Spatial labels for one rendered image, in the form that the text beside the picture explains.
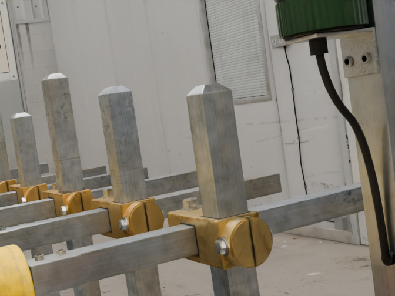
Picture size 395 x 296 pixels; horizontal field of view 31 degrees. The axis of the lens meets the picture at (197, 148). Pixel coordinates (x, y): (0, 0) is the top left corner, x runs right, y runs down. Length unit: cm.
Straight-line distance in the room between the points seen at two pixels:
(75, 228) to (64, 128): 26
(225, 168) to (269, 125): 462
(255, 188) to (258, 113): 436
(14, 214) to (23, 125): 27
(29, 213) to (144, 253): 50
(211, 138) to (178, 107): 587
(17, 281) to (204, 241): 19
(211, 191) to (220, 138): 5
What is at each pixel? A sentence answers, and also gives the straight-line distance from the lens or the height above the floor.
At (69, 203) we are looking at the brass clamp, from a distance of 114.
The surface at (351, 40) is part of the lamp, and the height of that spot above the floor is 112.
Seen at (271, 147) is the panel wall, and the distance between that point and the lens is 535.
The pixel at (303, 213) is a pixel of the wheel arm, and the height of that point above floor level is 95.
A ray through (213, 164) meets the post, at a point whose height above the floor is 103.
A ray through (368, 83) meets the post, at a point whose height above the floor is 109.
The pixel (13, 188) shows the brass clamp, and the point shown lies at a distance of 146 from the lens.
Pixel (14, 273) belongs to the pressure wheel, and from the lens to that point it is 66.
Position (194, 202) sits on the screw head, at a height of 98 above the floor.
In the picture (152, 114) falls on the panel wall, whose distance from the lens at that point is 710.
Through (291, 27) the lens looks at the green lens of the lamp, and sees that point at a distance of 46.
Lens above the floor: 109
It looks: 4 degrees down
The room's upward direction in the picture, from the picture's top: 8 degrees counter-clockwise
